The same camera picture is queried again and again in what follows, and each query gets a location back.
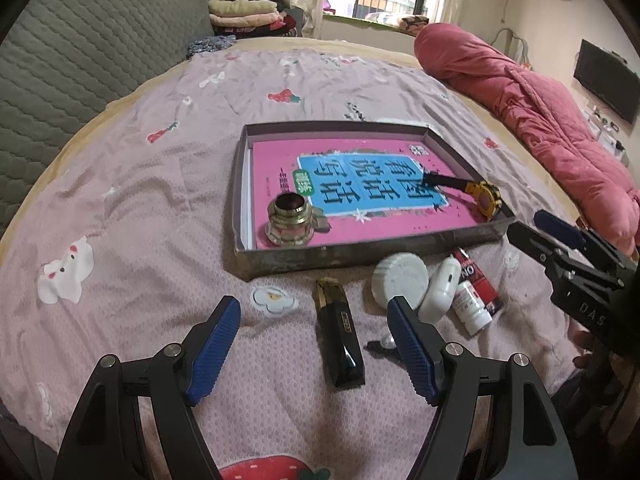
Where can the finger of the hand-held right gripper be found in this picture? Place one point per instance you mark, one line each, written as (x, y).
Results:
(555, 225)
(530, 242)

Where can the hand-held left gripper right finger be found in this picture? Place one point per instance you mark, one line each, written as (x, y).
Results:
(410, 345)

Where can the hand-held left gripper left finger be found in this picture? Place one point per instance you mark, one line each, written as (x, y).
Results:
(215, 350)

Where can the small black clip with bead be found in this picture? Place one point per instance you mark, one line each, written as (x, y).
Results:
(385, 344)

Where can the red and black can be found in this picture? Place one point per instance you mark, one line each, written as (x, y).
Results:
(470, 265)

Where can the black and gold rectangular case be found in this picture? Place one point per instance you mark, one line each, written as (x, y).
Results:
(342, 345)

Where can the small white bottle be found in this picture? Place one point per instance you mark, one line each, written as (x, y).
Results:
(475, 315)

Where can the shallow grey cardboard box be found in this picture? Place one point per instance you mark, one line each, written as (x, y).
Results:
(240, 260)

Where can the person's right hand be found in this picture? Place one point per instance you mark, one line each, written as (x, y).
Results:
(580, 342)

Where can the yellow black tape measure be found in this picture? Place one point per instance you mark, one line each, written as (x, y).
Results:
(487, 200)

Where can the white earbud case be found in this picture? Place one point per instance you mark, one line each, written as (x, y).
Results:
(440, 285)

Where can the white round ribbed lid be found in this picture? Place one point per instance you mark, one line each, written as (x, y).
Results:
(400, 275)

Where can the cluttered white shelf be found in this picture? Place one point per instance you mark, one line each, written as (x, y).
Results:
(605, 130)

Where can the pink quilt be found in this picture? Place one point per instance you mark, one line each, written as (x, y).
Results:
(525, 100)

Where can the brass pipe fitting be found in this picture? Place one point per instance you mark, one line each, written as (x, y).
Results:
(292, 220)

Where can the pink printed bed sheet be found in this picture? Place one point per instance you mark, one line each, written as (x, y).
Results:
(150, 210)

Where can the pink and blue book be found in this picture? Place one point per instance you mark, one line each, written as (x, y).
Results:
(280, 175)

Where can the white metal rack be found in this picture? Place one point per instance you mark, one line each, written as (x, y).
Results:
(510, 35)

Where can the folded cloth on windowsill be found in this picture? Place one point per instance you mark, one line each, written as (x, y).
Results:
(410, 24)

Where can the dark patterned cloth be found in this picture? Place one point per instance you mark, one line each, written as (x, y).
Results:
(210, 46)

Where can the grey quilted headboard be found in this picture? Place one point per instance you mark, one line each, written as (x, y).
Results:
(75, 60)

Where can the pile of folded clothes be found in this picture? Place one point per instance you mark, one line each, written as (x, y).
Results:
(245, 12)

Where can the black wall television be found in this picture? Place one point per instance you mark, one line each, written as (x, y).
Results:
(605, 80)

